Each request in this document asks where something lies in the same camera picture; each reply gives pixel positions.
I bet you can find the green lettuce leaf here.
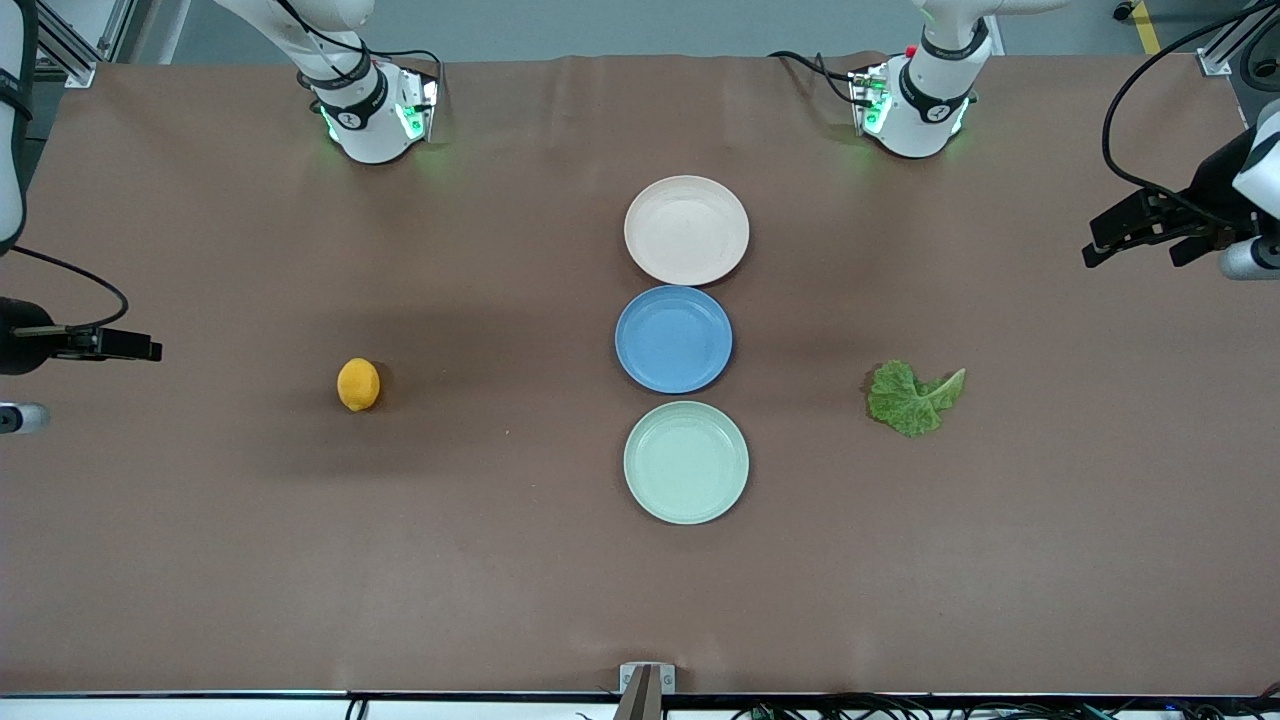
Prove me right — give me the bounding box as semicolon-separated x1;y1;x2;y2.
865;360;968;439

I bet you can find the yellow lemon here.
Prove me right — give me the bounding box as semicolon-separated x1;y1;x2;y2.
336;357;382;413

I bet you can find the black table edge rail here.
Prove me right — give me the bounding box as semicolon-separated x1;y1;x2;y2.
0;688;1280;720

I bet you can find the beige round plate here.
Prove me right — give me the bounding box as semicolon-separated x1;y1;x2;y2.
623;175;751;287

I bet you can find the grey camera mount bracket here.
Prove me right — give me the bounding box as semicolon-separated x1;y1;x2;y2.
614;662;677;720

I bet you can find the black left arm base cable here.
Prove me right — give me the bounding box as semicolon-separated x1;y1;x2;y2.
767;49;873;107

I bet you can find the black right arm base cable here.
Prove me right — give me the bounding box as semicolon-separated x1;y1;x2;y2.
275;0;447;111

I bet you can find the aluminium frame profile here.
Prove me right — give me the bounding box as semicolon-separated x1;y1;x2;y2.
1199;0;1280;78
30;0;138;89

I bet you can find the black arm base cable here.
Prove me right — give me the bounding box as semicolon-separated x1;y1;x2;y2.
275;0;447;111
767;49;873;107

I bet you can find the blue round plate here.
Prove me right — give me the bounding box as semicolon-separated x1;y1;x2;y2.
614;285;734;394

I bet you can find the brown table cover sheet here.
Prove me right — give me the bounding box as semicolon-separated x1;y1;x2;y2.
0;52;1280;698

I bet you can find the pale green round plate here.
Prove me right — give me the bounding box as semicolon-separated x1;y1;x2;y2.
622;400;751;526

